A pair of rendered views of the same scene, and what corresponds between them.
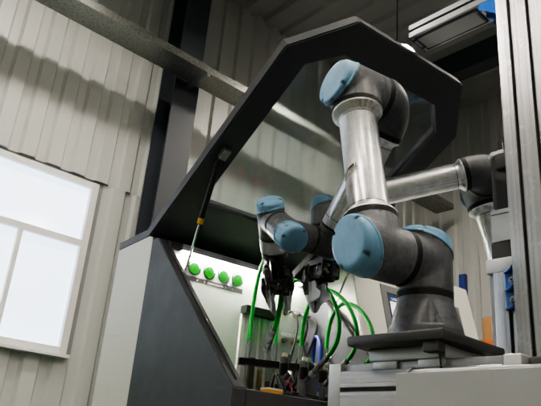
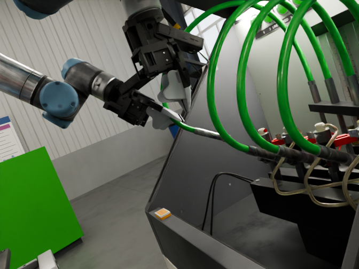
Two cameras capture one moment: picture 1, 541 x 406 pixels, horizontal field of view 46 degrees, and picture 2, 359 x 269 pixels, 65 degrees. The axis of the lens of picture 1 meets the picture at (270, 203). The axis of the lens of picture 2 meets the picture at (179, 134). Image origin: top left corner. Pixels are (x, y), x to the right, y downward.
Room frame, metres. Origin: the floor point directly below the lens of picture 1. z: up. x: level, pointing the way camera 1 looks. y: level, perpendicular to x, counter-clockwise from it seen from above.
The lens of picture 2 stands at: (1.94, -0.76, 1.23)
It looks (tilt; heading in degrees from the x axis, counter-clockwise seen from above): 6 degrees down; 103
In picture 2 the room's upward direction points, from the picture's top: 21 degrees counter-clockwise
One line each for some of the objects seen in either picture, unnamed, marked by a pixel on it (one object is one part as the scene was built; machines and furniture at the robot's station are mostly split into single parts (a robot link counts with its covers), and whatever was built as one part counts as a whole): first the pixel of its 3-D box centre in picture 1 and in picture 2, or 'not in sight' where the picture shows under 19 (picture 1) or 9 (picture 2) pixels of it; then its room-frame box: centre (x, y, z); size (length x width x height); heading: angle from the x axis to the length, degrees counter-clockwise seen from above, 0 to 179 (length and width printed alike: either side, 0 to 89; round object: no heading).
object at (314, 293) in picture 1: (315, 296); (170, 95); (1.82, -0.15, 1.25); 0.06 x 0.03 x 0.09; 35
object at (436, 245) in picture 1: (422, 262); not in sight; (1.27, -0.33, 1.20); 0.13 x 0.12 x 0.14; 120
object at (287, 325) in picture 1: (294, 341); not in sight; (2.33, -0.13, 1.20); 0.13 x 0.03 x 0.31; 125
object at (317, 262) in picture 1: (321, 262); (153, 46); (1.82, -0.17, 1.36); 0.09 x 0.08 x 0.12; 35
